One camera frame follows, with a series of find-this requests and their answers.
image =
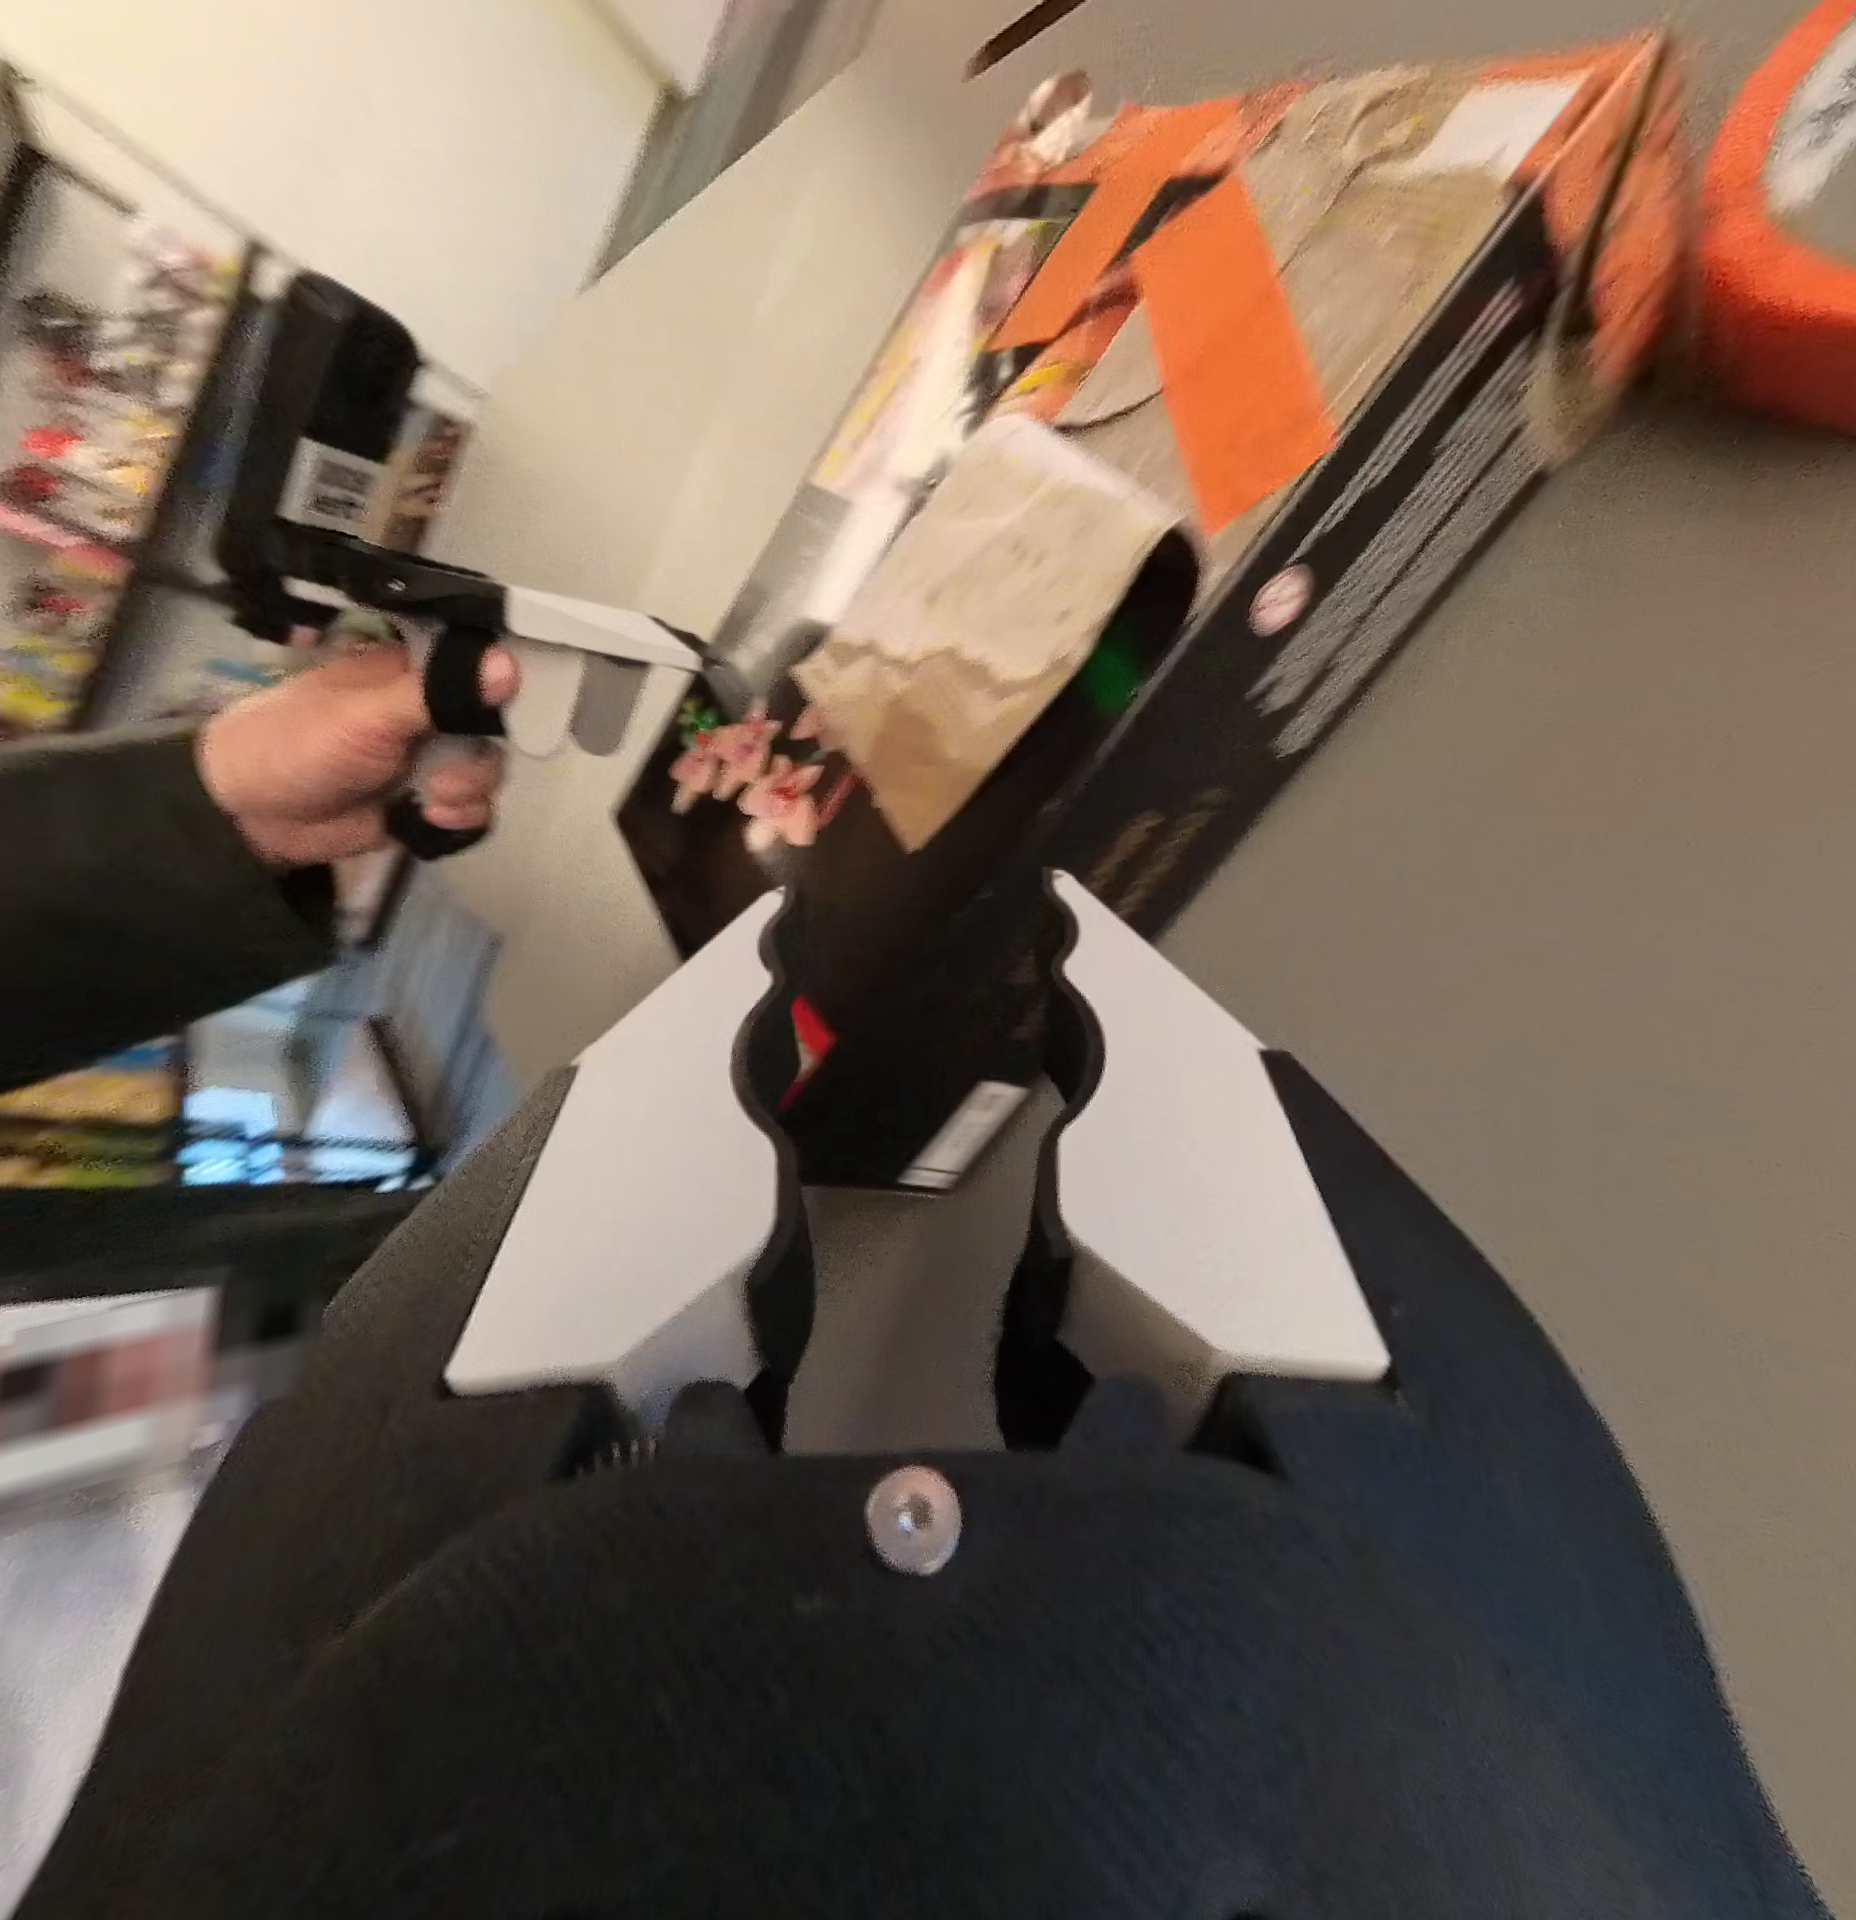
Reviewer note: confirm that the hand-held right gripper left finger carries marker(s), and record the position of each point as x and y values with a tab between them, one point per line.
611	1200

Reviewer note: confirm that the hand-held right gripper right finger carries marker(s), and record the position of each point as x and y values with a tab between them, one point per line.
1228	1200

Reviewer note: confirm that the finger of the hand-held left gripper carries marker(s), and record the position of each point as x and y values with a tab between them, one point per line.
581	624

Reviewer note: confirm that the black flower-print cardboard box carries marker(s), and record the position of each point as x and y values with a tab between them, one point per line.
1362	570

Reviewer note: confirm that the orange tape roll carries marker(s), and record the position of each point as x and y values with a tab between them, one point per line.
1768	329

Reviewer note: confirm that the person's left hand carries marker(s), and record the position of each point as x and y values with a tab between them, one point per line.
312	749

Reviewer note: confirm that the black shelving rack with goods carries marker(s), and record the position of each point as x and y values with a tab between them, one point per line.
87	419

